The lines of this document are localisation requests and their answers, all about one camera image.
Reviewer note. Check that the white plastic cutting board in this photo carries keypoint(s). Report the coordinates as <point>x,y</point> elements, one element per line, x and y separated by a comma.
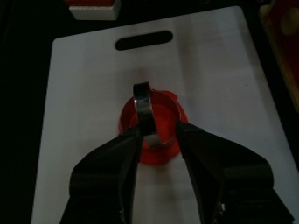
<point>217,87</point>

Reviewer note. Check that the red dough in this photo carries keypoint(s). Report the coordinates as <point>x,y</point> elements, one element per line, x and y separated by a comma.
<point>162,116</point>

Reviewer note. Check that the red and white block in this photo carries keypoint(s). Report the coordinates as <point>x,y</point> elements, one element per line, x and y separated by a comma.
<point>94,10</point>

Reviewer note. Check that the red and tan wooden drawer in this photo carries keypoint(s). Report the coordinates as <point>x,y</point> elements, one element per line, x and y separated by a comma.
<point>284,38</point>

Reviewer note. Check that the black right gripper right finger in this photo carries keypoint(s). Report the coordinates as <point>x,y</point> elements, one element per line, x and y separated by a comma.
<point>229,178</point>

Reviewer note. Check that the round metal cookie cutter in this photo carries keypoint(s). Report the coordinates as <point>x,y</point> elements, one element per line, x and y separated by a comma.
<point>145,113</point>

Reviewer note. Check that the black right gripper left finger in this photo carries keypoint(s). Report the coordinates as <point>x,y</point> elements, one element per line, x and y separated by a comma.
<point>104,175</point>

